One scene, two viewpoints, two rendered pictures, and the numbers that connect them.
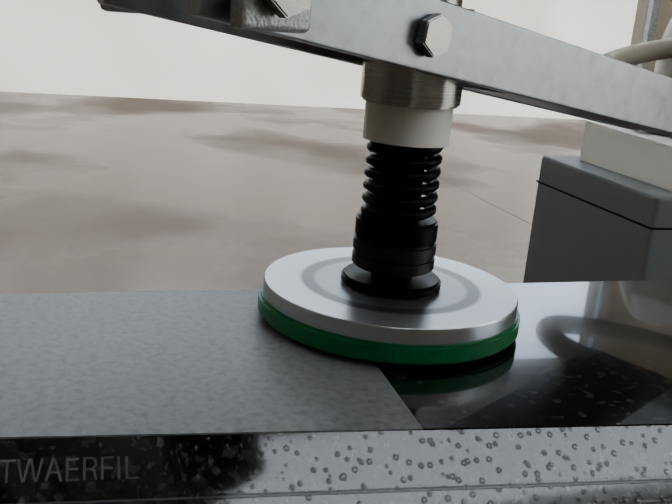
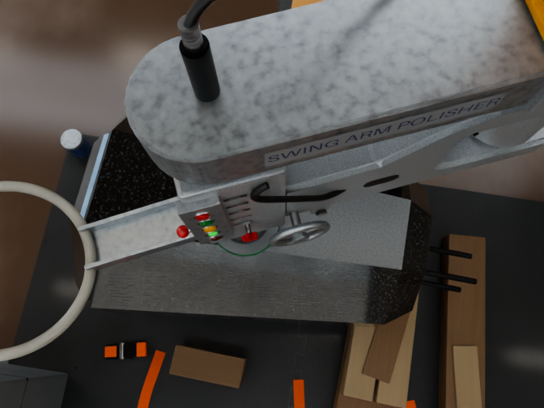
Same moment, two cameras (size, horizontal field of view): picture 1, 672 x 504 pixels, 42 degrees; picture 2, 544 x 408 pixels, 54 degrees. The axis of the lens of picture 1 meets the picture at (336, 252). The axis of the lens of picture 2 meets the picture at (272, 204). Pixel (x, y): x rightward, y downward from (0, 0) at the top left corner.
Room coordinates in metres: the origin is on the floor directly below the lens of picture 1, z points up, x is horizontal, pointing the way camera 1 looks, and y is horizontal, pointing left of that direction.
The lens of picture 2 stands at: (0.98, 0.23, 2.43)
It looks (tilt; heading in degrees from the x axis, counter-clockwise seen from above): 75 degrees down; 211
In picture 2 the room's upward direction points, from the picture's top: 4 degrees counter-clockwise
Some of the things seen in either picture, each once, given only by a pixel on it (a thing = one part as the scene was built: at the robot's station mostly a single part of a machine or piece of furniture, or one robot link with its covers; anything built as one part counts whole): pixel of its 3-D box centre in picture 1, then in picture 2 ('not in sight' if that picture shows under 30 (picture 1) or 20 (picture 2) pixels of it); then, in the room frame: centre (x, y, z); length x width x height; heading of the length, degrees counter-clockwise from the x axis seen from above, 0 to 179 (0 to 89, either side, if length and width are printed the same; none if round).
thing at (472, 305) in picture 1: (389, 289); (244, 219); (0.69, -0.05, 0.85); 0.21 x 0.21 x 0.01
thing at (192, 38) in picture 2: not in sight; (198, 61); (0.69, -0.05, 1.78); 0.04 x 0.04 x 0.17
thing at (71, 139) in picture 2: not in sight; (76, 143); (0.59, -1.08, 0.08); 0.10 x 0.10 x 0.13
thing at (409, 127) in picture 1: (408, 118); not in sight; (0.69, -0.05, 0.99); 0.07 x 0.07 x 0.04
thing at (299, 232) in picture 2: not in sight; (295, 220); (0.70, 0.12, 1.20); 0.15 x 0.10 x 0.15; 132
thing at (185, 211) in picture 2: not in sight; (208, 221); (0.83, -0.02, 1.37); 0.08 x 0.03 x 0.28; 132
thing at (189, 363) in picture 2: not in sight; (209, 365); (1.19, -0.02, 0.07); 0.30 x 0.12 x 0.12; 106
